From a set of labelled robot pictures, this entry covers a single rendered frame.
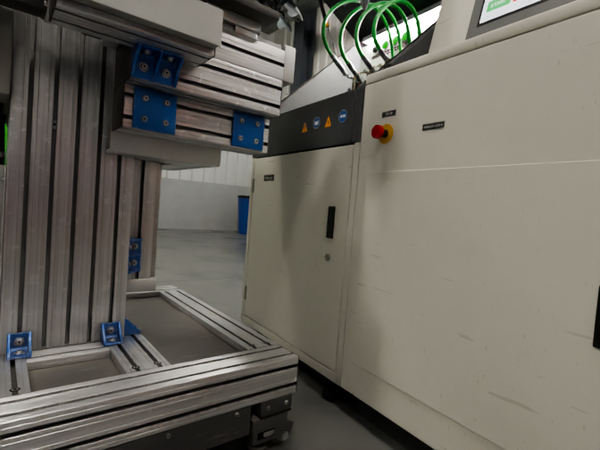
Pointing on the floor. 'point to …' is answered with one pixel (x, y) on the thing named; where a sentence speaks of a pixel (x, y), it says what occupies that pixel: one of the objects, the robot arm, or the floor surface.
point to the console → (481, 245)
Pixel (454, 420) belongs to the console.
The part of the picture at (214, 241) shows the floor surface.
